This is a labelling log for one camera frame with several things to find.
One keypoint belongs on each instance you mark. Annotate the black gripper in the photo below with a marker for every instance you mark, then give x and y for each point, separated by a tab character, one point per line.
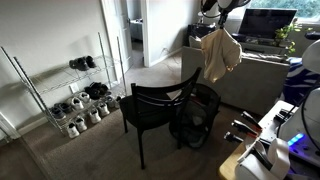
223	18

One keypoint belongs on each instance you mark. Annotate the cream cloth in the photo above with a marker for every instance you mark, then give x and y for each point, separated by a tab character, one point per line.
220	55

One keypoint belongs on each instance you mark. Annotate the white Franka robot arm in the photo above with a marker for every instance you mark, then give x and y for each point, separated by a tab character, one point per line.
300	116

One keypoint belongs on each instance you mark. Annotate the black mesh hamper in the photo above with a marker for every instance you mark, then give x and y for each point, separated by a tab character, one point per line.
196	116

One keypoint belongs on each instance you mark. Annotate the black wooden chair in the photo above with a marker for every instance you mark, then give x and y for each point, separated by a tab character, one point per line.
146	110

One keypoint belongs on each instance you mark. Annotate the beige couch pillow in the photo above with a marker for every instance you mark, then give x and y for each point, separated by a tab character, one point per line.
195	42

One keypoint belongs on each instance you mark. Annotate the flat screen television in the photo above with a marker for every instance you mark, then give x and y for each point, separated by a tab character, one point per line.
266	23

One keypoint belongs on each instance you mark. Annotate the green potted plant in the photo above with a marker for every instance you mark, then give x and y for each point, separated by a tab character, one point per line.
286	35

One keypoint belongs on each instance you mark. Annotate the grey couch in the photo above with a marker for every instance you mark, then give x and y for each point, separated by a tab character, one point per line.
253	80

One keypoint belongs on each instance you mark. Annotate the blue white blanket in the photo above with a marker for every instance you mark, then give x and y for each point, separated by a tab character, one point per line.
298	80

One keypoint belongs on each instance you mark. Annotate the white panel door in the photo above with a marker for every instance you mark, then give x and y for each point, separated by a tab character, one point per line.
115	36

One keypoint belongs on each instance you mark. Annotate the black shoe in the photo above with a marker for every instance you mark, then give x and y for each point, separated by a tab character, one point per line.
90	61
79	63

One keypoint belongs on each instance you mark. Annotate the black sneaker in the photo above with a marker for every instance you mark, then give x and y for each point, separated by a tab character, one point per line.
92	93
101	88

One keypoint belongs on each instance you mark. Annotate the white sneaker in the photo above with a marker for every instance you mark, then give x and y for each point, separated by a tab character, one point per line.
80	124
103	109
94	116
73	130
84	97
77	103

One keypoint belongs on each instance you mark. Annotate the dark grey sneaker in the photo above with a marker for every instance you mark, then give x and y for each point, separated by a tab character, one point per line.
58	113
65	107

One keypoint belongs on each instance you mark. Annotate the white wall outlet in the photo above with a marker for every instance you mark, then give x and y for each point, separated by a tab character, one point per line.
73	88

